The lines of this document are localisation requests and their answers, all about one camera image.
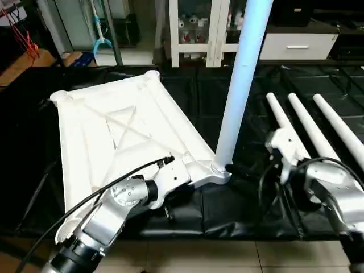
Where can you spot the black work mat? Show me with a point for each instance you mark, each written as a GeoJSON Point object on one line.
{"type": "Point", "coordinates": [244, 216]}

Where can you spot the white plastic table top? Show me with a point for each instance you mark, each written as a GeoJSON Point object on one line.
{"type": "Point", "coordinates": [114, 131]}

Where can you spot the white plastic table leg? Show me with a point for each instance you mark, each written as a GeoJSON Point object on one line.
{"type": "Point", "coordinates": [280, 114]}
{"type": "Point", "coordinates": [313, 128]}
{"type": "Point", "coordinates": [341, 125]}
{"type": "Point", "coordinates": [242, 79]}

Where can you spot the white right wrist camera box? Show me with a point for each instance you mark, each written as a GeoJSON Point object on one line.
{"type": "Point", "coordinates": [287, 145]}

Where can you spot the blue and yellow box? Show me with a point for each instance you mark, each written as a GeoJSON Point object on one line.
{"type": "Point", "coordinates": [84, 58]}

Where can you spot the black speaker box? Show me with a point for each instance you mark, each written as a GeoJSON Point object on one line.
{"type": "Point", "coordinates": [290, 11]}

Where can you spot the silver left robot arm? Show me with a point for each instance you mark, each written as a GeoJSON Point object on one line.
{"type": "Point", "coordinates": [105, 219]}

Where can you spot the brown wooden desk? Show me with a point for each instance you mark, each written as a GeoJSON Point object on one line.
{"type": "Point", "coordinates": [25, 65]}

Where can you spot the white glass-door cabinet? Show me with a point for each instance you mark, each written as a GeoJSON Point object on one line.
{"type": "Point", "coordinates": [190, 28]}

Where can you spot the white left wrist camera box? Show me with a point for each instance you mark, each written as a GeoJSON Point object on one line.
{"type": "Point", "coordinates": [170, 179]}

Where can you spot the white drawer unit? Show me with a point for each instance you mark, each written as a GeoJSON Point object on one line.
{"type": "Point", "coordinates": [298, 45]}

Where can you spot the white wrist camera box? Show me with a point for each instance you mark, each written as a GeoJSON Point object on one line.
{"type": "Point", "coordinates": [170, 179]}
{"type": "Point", "coordinates": [287, 145]}

